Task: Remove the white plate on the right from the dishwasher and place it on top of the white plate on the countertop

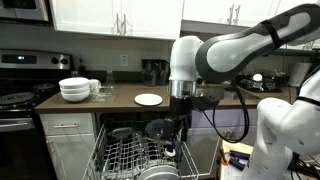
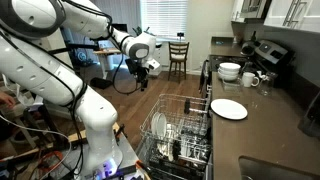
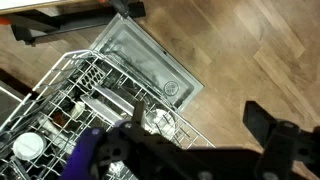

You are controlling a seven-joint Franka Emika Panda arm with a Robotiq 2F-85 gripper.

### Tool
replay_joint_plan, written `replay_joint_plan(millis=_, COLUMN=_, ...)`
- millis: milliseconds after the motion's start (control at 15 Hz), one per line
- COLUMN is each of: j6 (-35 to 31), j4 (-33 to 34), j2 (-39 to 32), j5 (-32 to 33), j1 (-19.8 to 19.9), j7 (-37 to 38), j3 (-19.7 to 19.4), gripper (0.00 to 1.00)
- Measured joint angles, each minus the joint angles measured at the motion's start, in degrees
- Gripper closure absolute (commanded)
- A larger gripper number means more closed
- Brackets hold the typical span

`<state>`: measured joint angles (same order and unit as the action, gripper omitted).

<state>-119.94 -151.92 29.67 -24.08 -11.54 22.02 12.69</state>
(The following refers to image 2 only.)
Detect clear glass jar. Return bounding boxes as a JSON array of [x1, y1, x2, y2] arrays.
[[258, 71, 278, 97]]

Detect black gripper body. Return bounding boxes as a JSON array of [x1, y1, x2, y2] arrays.
[[125, 59, 150, 83]]

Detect stainless steel microwave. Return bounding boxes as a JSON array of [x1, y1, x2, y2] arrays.
[[239, 0, 273, 19]]

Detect narrow white cabinet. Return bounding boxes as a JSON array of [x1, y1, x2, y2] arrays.
[[230, 0, 246, 24]]

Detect white fabric strap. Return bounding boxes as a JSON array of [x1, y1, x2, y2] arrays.
[[1, 74, 44, 108]]

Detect wooden board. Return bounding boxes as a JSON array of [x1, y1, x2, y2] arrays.
[[66, 122, 121, 145]]

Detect black metal stand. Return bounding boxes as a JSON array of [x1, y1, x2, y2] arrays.
[[18, 103, 68, 148]]

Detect metal robot base table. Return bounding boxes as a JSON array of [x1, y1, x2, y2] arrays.
[[61, 131, 149, 180]]

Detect white ceramic mug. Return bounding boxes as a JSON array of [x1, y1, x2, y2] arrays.
[[241, 71, 260, 88]]

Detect white window blinds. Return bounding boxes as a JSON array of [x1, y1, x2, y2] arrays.
[[139, 0, 189, 43]]

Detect black kitchen stove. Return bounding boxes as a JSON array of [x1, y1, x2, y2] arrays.
[[199, 39, 296, 99]]

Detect wooden chair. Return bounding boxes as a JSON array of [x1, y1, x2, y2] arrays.
[[167, 41, 190, 84]]

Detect black table clamp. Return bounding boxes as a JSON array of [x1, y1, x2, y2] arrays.
[[113, 123, 128, 139]]

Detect dishwasher lower rack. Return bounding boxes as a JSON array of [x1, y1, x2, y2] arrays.
[[134, 133, 214, 180]]

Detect black rack clip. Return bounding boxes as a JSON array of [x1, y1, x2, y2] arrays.
[[183, 98, 192, 115]]

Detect wooden desk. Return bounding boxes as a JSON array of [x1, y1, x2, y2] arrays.
[[93, 47, 123, 80]]

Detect white ceramic bowl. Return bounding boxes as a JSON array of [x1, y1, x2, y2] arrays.
[[217, 68, 240, 79], [218, 62, 242, 74], [218, 73, 240, 83]]

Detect person hand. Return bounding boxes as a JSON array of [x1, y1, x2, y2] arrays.
[[0, 91, 16, 109]]

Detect steel kitchen sink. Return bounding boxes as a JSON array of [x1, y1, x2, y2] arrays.
[[238, 155, 320, 180]]

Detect small black tripod camera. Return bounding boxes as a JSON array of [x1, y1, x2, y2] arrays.
[[176, 31, 186, 43]]

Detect white cabinet with metal handles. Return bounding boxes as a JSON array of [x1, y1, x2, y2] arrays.
[[263, 0, 320, 34]]

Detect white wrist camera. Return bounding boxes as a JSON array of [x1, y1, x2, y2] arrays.
[[146, 59, 161, 71]]

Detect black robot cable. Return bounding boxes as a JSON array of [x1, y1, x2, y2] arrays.
[[0, 0, 144, 178]]

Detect white cable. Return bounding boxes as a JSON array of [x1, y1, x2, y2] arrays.
[[0, 114, 73, 163]]

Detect wire dishwasher rack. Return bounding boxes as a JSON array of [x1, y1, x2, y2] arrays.
[[139, 93, 213, 158]]

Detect green houseplant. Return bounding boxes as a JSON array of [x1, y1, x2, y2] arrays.
[[132, 25, 151, 37]]

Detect orange cable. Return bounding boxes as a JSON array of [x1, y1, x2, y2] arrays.
[[36, 150, 65, 172]]

